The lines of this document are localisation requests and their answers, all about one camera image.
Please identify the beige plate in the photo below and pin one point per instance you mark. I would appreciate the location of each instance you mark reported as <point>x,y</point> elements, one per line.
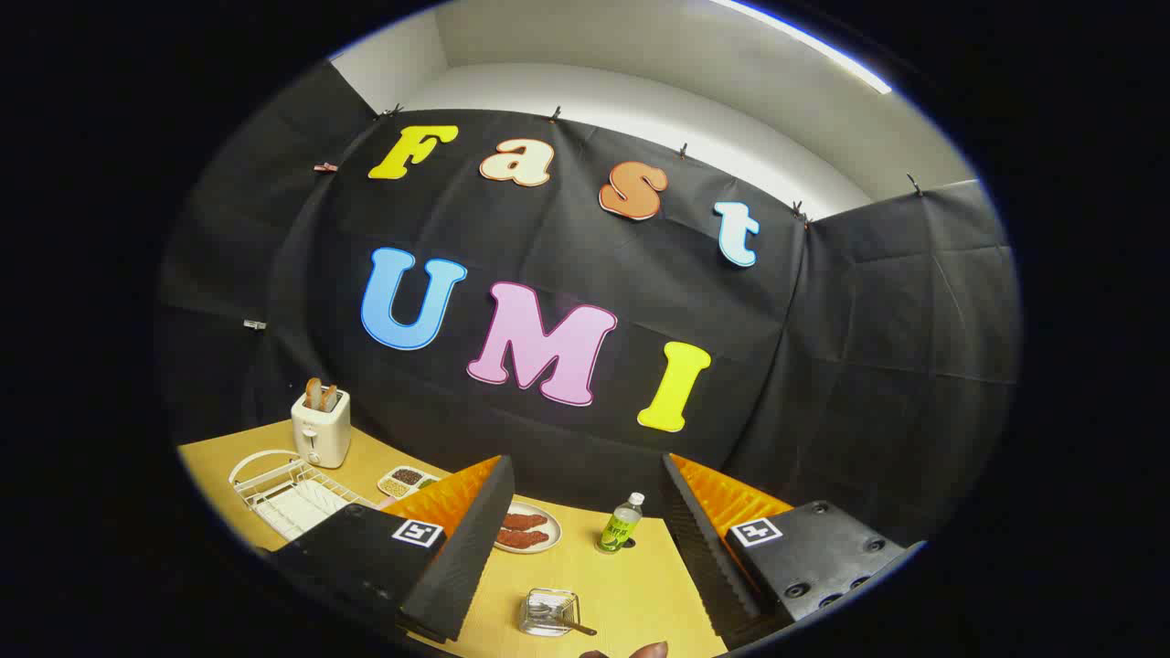
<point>554,523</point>

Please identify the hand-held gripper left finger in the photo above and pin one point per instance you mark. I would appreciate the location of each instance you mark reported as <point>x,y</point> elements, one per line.
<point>471,557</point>

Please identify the white divided seasoning tray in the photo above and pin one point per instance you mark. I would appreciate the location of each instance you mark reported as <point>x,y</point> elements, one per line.
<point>407,477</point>

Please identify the white toaster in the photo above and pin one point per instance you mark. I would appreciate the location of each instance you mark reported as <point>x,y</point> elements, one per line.
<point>320,434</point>

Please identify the brown meat piece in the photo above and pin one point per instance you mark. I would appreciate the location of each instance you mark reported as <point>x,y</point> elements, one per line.
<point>524,521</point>
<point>524,539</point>

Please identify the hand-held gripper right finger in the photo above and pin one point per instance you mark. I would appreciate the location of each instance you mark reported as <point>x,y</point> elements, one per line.
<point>704,557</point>

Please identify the green label drink bottle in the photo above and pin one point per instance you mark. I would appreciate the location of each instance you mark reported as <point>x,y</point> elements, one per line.
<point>620,528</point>

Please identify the black backdrop cloth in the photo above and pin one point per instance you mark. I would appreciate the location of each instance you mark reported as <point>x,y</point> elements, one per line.
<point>823,366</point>

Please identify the toasted bread slice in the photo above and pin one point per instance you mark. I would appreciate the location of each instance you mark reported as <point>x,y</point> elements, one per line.
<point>329,398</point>
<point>313,394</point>

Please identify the white ribbed drain tray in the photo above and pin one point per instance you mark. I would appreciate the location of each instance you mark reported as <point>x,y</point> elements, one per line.
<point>302,507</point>

